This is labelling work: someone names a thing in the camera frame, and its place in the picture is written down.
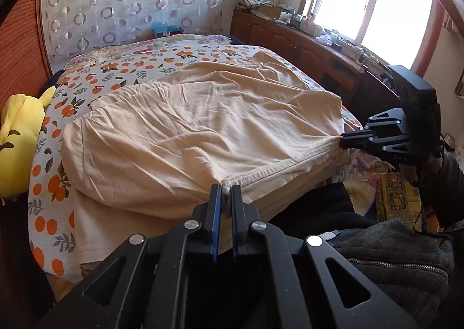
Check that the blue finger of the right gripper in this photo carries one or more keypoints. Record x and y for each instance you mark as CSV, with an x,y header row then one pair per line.
x,y
364,130

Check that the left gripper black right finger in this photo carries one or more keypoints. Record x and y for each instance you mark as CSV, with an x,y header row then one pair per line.
x,y
283,282

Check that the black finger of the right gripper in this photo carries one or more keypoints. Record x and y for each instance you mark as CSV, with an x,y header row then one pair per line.
x,y
359,140

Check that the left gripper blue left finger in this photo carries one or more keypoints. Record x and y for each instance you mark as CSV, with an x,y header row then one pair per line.
x,y
160,282

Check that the beige printed t-shirt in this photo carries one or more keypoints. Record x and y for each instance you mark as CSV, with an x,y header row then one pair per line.
x,y
145,156

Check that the wooden low cabinet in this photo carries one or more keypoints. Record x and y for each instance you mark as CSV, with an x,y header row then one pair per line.
x,y
361,92

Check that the yellow patterned cloth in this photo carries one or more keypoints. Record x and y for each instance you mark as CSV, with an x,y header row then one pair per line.
x,y
395,197

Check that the crumpled lilac plastic bag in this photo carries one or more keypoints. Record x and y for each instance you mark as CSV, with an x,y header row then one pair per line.
x,y
324,39

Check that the dark grey zip jacket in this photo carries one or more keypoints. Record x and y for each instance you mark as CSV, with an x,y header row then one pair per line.
x,y
419,272

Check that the pink bottle on sill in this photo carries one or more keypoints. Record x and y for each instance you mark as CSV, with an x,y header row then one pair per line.
x,y
308,25

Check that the cardboard box on cabinet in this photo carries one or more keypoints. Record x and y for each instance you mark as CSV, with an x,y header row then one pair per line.
x,y
269,12

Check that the yellow plush toy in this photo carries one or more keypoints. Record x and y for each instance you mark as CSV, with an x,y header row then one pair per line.
x,y
21,121

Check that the orange print white blanket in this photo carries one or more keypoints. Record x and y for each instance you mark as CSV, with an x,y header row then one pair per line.
x,y
51,212

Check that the blue box at headboard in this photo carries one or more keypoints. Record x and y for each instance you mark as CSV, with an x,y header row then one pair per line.
x,y
161,29

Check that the brown louvered wardrobe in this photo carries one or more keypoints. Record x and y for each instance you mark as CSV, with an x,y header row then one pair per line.
x,y
25,66

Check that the window with wooden frame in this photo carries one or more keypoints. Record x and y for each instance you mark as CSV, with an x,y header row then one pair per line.
x,y
403,32

